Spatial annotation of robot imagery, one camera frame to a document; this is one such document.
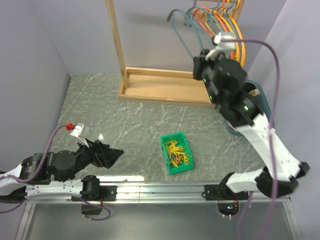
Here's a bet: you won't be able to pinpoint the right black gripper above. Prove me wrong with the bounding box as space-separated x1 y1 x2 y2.
192 49 225 105

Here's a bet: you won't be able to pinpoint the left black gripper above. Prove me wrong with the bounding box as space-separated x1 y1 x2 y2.
59 136 125 183

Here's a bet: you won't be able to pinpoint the aluminium mounting rail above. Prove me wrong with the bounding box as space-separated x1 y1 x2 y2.
14 181 305 240

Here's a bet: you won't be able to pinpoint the teal laundry basket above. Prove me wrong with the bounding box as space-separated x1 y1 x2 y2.
223 80 272 136

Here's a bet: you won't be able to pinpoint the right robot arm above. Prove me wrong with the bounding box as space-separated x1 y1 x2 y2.
193 49 310 200

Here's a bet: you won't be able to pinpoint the yellow hanger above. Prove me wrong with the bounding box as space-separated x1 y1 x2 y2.
230 0 246 67
220 0 246 67

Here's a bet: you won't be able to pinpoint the wooden clothes rack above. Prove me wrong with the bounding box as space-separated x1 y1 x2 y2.
105 0 241 108

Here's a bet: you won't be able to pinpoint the teal hanger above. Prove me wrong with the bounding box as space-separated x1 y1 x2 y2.
166 8 209 59
211 0 226 32
187 0 221 38

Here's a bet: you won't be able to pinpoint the orange clothes hanger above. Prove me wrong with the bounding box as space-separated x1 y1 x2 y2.
193 0 237 60

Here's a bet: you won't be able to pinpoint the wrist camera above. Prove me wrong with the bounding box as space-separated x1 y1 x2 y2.
69 123 89 147
205 32 236 61

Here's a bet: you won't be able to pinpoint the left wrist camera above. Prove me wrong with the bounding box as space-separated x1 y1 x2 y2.
69 123 89 147

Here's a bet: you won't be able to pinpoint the black underwear back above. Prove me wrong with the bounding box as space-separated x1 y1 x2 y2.
243 81 261 97

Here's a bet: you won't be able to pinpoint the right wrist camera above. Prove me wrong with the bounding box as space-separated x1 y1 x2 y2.
205 32 236 61

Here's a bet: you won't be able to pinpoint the yellow hanger left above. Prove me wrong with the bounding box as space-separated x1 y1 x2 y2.
220 0 246 67

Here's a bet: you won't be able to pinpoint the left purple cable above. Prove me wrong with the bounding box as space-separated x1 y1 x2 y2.
0 124 112 221

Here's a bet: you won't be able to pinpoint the yellow clothespins in bin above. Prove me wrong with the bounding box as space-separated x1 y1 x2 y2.
164 140 190 168

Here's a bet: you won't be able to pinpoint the green plastic bin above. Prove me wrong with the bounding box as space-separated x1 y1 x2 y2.
160 132 194 175

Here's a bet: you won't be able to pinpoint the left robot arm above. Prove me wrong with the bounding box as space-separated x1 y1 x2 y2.
0 140 124 204

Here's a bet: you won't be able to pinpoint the yellow hanger right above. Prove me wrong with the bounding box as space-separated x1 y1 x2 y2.
230 0 246 67

